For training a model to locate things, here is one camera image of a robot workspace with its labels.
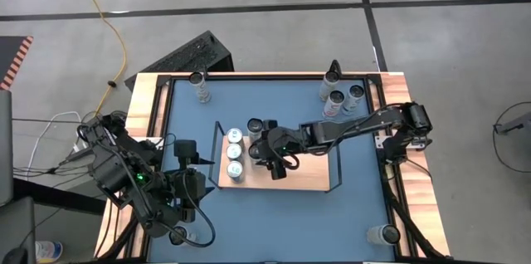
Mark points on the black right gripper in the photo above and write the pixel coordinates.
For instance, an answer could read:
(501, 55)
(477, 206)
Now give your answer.
(282, 143)

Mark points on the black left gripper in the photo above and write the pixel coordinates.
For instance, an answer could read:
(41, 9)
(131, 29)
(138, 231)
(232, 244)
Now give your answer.
(186, 189)

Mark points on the blue silver Red Bull can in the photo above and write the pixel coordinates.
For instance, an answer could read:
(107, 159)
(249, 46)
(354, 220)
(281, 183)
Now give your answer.
(235, 168)
(233, 151)
(234, 134)

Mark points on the white Celsius Peach Vibe can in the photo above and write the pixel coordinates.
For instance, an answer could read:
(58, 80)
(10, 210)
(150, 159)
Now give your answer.
(337, 97)

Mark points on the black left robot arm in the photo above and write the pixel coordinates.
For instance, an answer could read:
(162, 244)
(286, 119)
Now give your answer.
(112, 164)

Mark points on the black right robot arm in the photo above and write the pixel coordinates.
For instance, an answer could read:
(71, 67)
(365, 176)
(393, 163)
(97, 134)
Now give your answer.
(357, 125)

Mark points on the blue table mat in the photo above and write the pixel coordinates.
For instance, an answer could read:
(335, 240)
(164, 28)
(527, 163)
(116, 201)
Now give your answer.
(290, 222)

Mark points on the black power strip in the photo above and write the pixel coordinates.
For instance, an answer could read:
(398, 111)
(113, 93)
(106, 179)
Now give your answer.
(76, 157)

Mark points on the black floor beam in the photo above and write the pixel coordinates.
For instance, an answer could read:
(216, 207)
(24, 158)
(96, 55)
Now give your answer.
(58, 197)

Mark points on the white Celsius can yellow band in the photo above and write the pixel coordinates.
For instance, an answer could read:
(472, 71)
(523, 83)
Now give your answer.
(390, 234)

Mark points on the white blue yellow container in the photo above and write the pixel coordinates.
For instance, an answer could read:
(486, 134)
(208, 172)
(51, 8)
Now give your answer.
(49, 251)

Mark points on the grey cabinet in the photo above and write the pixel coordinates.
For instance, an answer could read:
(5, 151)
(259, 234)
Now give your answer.
(5, 148)

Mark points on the black wheel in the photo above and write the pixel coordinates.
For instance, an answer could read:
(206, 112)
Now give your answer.
(14, 256)

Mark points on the black orange striped floor mat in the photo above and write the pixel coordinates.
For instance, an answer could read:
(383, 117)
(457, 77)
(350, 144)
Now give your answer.
(10, 56)

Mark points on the grey stand leg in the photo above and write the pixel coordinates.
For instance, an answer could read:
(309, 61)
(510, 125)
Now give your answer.
(516, 125)

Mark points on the wooden shelf with black frame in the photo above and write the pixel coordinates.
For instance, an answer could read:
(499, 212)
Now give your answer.
(307, 177)

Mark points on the black pointed bracket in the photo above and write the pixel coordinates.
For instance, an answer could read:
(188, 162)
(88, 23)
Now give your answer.
(335, 66)

